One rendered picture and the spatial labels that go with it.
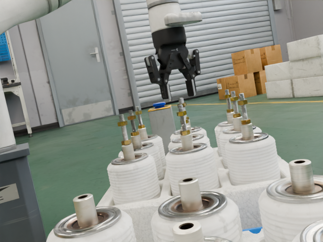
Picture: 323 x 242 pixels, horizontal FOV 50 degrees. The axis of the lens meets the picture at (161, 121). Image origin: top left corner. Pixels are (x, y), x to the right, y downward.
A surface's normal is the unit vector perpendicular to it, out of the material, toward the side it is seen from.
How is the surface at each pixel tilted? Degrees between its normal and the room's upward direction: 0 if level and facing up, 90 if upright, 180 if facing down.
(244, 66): 90
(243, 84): 90
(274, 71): 90
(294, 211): 58
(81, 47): 90
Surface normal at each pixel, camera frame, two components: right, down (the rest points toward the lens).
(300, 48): -0.91, 0.22
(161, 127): -0.07, 0.12
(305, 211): -0.37, -0.39
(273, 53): 0.33, 0.04
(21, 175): 0.89, -0.12
